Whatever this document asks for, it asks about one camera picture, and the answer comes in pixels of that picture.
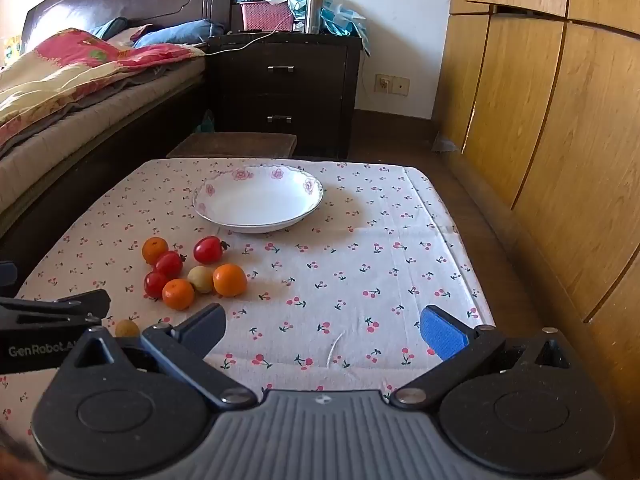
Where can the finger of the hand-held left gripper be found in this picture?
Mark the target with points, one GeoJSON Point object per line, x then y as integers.
{"type": "Point", "coordinates": [7, 275]}
{"type": "Point", "coordinates": [75, 305]}

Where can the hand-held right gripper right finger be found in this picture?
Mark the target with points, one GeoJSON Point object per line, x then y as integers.
{"type": "Point", "coordinates": [442, 335]}

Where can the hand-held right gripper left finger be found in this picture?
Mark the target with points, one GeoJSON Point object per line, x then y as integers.
{"type": "Point", "coordinates": [207, 322]}

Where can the small orange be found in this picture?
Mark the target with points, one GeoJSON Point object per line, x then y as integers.
{"type": "Point", "coordinates": [230, 280]}
{"type": "Point", "coordinates": [155, 250]}
{"type": "Point", "coordinates": [178, 294]}

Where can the tan longan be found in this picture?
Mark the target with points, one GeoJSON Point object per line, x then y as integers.
{"type": "Point", "coordinates": [201, 280]}
{"type": "Point", "coordinates": [126, 328]}

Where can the red cherry tomato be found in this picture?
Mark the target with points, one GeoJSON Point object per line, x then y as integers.
{"type": "Point", "coordinates": [154, 285]}
{"type": "Point", "coordinates": [169, 263]}
{"type": "Point", "coordinates": [207, 250]}

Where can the white floral plate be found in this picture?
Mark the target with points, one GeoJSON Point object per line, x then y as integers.
{"type": "Point", "coordinates": [260, 200]}

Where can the white thread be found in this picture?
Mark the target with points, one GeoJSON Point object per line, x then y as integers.
{"type": "Point", "coordinates": [334, 350]}

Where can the brown wooden stool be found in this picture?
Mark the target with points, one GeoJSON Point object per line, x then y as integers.
{"type": "Point", "coordinates": [235, 144]}

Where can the clear plastic wrapper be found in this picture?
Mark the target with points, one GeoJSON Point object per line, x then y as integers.
{"type": "Point", "coordinates": [444, 144]}

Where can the green plastic bag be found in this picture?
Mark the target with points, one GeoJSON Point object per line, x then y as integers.
{"type": "Point", "coordinates": [207, 122]}

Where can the floral quilt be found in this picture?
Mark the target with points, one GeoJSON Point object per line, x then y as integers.
{"type": "Point", "coordinates": [60, 75]}

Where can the wooden wardrobe doors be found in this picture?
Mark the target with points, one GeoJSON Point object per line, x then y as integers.
{"type": "Point", "coordinates": [550, 110]}

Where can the dark wooden nightstand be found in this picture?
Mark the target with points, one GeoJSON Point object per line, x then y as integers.
{"type": "Point", "coordinates": [300, 90]}

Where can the dark teal pillow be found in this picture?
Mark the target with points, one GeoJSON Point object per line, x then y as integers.
{"type": "Point", "coordinates": [110, 27]}

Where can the blue pillow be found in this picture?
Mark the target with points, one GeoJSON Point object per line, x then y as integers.
{"type": "Point", "coordinates": [180, 32]}

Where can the pink plastic basket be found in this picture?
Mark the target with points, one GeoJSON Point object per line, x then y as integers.
{"type": "Point", "coordinates": [265, 17]}

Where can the steel thermos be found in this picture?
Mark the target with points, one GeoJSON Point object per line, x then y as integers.
{"type": "Point", "coordinates": [314, 10]}

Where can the teal plastic bag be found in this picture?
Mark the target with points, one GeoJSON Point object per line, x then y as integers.
{"type": "Point", "coordinates": [340, 20]}

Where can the beige wall socket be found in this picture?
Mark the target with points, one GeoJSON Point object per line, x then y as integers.
{"type": "Point", "coordinates": [392, 84]}

